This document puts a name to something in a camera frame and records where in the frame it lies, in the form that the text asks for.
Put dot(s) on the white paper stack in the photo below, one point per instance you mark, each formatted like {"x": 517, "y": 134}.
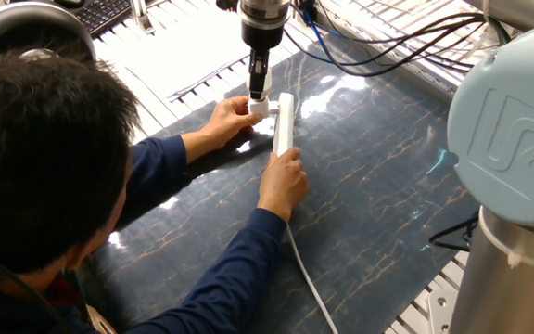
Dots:
{"x": 179, "y": 51}

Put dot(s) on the aluminium post with bracket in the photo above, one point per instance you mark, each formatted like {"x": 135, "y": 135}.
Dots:
{"x": 139, "y": 14}

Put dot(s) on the black keyboard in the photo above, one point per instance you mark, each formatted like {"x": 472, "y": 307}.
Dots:
{"x": 102, "y": 14}

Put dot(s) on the dark blue marble mat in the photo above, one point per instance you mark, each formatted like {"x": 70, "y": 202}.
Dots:
{"x": 387, "y": 176}

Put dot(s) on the aluminium corner bracket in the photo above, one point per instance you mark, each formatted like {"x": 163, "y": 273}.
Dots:
{"x": 439, "y": 308}

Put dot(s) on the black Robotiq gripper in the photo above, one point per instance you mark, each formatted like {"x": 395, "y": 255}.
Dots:
{"x": 262, "y": 37}

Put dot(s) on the person's right hand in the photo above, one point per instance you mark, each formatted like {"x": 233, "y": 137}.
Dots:
{"x": 283, "y": 185}

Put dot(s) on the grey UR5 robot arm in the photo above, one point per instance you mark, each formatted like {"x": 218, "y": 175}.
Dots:
{"x": 508, "y": 134}

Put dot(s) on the white power strip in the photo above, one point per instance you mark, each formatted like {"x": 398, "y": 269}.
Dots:
{"x": 284, "y": 125}

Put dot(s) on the left forearm blue sleeve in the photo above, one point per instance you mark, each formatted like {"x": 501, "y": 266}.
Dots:
{"x": 153, "y": 178}

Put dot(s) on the white bulb holder adapter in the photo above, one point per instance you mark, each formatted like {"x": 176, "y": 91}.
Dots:
{"x": 260, "y": 109}

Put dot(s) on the person's left hand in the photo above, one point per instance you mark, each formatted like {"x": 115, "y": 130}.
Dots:
{"x": 225, "y": 123}

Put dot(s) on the right forearm blue sleeve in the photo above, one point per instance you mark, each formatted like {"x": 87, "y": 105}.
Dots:
{"x": 225, "y": 278}

